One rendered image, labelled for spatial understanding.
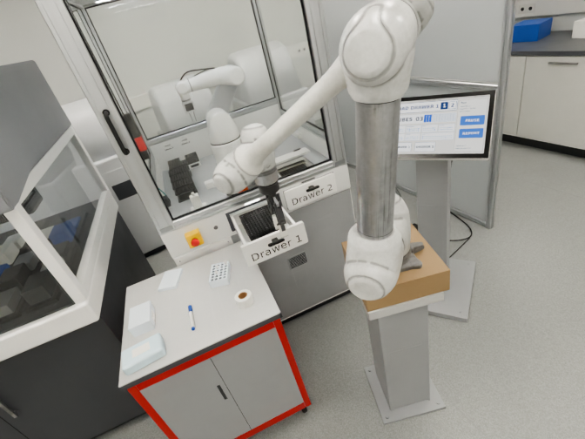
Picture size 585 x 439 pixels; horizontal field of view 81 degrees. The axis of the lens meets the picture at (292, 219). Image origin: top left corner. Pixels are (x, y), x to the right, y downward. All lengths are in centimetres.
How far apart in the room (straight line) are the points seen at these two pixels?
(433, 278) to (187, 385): 100
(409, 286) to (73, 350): 148
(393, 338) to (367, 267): 58
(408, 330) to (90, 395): 155
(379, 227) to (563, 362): 147
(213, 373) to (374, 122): 112
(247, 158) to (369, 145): 37
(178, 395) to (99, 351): 53
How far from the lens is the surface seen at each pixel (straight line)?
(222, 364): 148
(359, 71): 71
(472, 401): 200
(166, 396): 155
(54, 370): 201
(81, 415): 224
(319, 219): 194
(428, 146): 181
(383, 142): 82
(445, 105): 186
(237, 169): 103
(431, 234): 217
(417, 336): 155
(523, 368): 215
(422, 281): 128
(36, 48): 473
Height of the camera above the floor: 173
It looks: 32 degrees down
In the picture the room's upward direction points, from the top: 15 degrees counter-clockwise
